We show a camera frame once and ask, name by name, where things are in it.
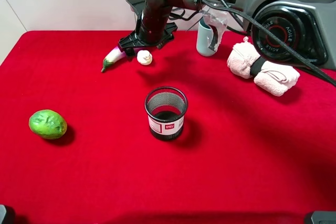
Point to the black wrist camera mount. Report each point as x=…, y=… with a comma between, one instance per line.
x=136, y=6

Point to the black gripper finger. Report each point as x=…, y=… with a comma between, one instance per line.
x=130, y=53

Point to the dark object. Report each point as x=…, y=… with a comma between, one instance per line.
x=7, y=214
x=320, y=217

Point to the light blue cup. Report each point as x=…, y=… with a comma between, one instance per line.
x=208, y=39

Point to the red velvet table cloth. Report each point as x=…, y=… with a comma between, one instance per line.
x=244, y=156

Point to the dark object bottom right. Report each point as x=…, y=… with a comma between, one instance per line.
x=320, y=217

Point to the black mesh pen holder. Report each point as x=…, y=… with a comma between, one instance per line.
x=166, y=107

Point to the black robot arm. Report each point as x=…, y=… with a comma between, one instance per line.
x=307, y=26

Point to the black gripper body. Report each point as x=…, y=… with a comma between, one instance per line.
x=148, y=38

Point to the dark object bottom left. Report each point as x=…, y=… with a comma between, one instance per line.
x=7, y=214

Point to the green lime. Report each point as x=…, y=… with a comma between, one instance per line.
x=48, y=124

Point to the purple white eggplant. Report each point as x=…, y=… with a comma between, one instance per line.
x=112, y=57

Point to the rolled pink towel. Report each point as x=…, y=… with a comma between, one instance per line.
x=245, y=61

